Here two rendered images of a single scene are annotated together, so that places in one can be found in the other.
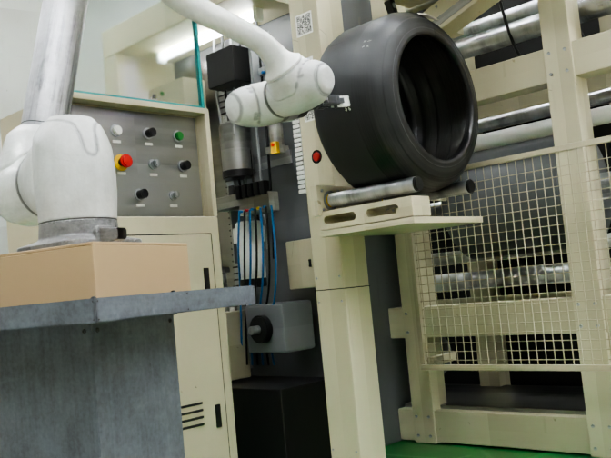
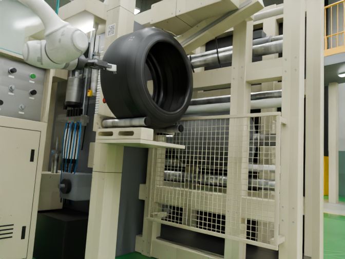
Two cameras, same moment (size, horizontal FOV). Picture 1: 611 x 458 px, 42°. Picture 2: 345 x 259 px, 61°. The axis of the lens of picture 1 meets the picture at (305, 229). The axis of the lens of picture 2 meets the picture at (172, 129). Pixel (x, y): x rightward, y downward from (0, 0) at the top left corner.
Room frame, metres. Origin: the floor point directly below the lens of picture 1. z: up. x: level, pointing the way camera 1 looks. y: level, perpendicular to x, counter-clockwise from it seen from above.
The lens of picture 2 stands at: (0.78, -0.35, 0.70)
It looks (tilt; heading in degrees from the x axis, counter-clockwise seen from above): 6 degrees up; 356
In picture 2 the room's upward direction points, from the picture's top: 4 degrees clockwise
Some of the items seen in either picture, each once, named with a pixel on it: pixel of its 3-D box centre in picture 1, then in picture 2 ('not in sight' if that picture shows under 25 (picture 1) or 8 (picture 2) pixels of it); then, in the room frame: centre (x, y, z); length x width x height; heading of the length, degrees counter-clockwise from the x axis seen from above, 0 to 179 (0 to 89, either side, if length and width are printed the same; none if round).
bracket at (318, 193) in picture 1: (355, 201); (121, 127); (2.60, -0.17, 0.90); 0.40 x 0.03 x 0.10; 137
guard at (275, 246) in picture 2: (525, 262); (204, 172); (2.56, -0.70, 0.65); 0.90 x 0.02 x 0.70; 47
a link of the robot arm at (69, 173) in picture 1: (72, 169); not in sight; (1.59, 0.46, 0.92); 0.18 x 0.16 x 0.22; 43
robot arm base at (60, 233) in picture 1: (85, 235); not in sight; (1.57, 0.44, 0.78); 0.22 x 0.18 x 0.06; 54
